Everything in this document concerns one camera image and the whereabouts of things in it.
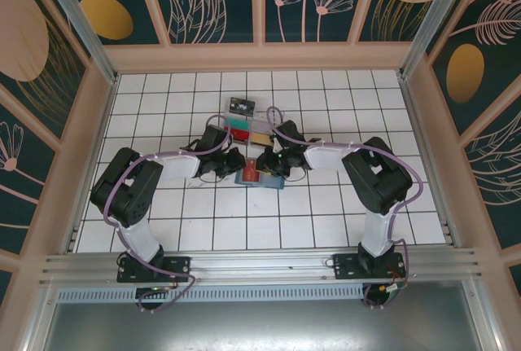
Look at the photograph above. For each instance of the clear acrylic card organizer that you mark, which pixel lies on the clear acrylic card organizer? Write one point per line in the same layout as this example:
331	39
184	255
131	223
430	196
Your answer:
259	118

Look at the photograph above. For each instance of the red VIP card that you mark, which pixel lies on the red VIP card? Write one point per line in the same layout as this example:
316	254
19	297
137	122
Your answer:
250	172

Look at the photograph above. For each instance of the black white-print VIP card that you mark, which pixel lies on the black white-print VIP card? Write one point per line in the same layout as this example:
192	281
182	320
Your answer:
242	106

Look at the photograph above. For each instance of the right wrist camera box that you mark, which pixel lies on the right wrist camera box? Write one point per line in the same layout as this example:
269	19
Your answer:
287	133

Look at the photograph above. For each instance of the gold card with black stripe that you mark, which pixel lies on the gold card with black stripe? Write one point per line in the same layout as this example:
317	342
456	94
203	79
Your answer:
259	139

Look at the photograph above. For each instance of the silver grey card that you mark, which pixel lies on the silver grey card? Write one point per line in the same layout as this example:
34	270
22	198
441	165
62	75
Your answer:
260	126

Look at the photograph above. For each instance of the aluminium mounting rail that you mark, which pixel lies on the aluminium mounting rail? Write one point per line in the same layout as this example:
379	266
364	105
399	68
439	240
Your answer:
260	265

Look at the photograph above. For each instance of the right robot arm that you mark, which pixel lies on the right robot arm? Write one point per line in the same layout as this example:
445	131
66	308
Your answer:
378	180

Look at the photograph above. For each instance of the green card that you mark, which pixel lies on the green card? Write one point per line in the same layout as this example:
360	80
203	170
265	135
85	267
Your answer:
241	124

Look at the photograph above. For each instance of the aluminium frame post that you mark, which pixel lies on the aluminium frame post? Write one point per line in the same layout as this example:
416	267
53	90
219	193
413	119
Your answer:
427	13
81	21

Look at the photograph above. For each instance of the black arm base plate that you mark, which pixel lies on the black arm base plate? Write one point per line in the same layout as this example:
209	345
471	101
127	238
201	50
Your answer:
346	265
179	265

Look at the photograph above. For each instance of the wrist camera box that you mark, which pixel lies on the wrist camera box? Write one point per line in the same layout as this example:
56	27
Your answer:
215	138
287	133

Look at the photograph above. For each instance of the teal card holder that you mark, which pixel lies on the teal card holder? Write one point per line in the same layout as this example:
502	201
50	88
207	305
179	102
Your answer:
272	183

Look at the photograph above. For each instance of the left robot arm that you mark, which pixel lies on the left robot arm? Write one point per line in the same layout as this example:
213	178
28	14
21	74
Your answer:
122	188

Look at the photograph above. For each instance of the black electronics box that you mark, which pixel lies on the black electronics box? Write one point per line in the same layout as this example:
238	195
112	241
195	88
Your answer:
147	304
380	300

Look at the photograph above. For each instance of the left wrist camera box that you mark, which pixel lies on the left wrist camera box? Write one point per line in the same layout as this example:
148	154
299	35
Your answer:
215	138

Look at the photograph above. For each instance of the plain red card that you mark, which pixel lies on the plain red card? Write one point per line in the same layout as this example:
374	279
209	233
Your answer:
241	135

